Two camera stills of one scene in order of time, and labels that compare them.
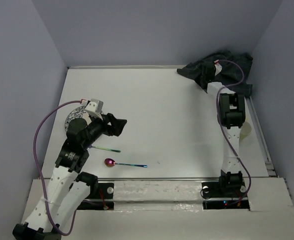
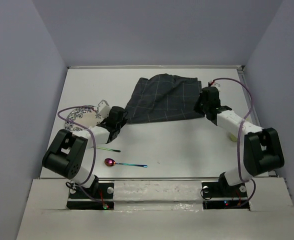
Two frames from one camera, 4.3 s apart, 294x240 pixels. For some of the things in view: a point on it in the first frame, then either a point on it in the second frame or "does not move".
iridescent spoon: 111,162 does not move
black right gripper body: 199,78 → 200,106
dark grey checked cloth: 230,71 → 166,97
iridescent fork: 117,151 does not move
